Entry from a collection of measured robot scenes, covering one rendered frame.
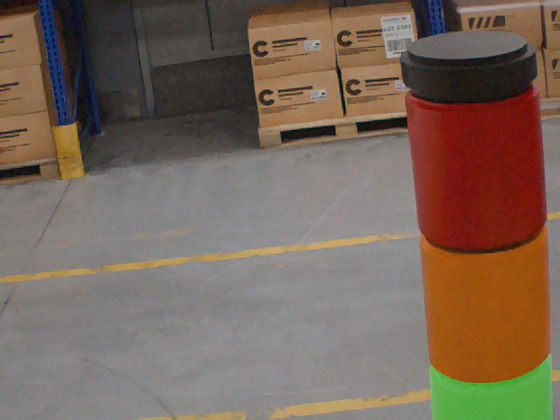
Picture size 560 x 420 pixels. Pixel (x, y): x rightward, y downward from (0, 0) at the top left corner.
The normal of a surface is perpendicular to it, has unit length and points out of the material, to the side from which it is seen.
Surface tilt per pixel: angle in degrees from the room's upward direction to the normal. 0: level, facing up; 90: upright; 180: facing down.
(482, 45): 0
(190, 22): 90
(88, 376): 0
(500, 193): 90
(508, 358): 90
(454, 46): 0
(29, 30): 89
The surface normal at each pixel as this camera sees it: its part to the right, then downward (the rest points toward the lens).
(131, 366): -0.13, -0.93
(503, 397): 0.06, 0.34
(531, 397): 0.55, 0.22
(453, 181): -0.44, 0.36
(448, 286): -0.66, 0.34
